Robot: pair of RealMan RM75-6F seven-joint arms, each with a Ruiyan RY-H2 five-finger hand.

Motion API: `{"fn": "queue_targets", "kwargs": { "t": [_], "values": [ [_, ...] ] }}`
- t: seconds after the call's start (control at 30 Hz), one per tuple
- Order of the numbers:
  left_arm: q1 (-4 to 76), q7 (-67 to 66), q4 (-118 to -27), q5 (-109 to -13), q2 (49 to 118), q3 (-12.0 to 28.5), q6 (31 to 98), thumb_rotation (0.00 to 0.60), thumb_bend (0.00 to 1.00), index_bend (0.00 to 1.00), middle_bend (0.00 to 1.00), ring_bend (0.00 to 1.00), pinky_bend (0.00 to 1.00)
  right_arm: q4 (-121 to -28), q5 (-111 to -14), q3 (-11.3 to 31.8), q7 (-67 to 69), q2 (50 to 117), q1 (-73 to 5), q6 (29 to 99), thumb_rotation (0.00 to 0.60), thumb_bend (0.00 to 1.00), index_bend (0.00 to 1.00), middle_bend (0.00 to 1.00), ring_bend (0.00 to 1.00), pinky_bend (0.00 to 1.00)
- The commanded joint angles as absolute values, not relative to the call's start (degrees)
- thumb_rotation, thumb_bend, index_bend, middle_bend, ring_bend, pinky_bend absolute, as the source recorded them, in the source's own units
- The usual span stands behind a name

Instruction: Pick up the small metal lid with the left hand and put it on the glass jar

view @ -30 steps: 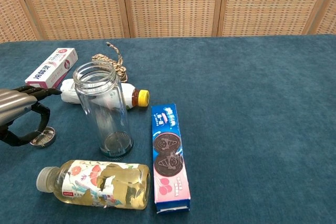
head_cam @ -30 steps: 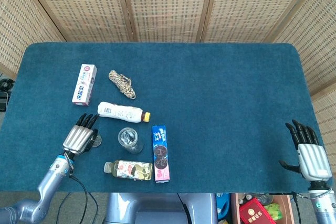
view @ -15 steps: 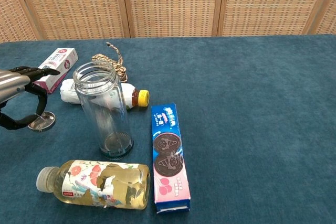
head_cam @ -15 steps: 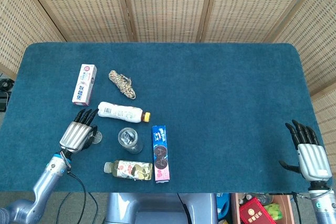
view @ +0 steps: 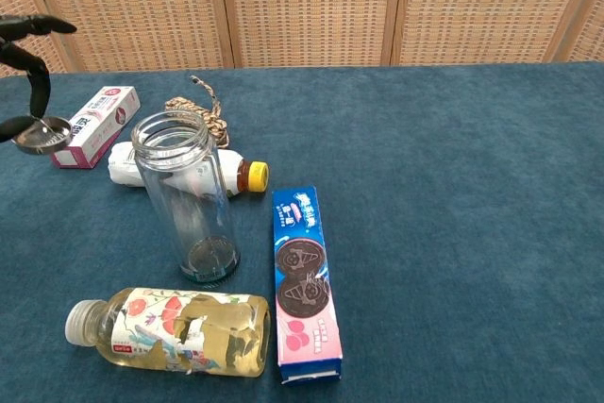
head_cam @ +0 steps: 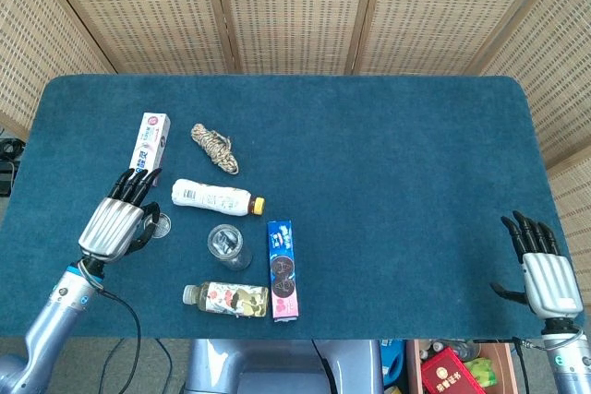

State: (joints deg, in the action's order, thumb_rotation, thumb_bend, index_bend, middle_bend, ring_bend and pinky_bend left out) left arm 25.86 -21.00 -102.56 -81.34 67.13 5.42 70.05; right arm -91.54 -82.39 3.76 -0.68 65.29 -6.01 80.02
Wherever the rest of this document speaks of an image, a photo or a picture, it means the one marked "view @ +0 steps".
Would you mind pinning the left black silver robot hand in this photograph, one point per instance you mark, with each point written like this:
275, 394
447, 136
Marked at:
40, 91

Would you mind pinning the clear glass jar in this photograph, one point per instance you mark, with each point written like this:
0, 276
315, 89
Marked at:
189, 214

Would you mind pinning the white pink toothpaste box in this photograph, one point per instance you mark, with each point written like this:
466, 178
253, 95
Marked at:
104, 120

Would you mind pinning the white bottle with yellow cap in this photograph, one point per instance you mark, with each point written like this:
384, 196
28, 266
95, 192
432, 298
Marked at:
236, 169

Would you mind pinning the woven bamboo folding screen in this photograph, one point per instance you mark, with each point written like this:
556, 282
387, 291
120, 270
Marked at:
307, 6

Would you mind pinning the tea bottle with floral label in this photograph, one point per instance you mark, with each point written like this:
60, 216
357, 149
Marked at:
189, 332

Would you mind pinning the blue pink cookie box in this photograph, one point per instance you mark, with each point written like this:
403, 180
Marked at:
302, 280

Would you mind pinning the blue carpet table cover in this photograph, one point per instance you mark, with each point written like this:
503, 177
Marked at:
448, 209

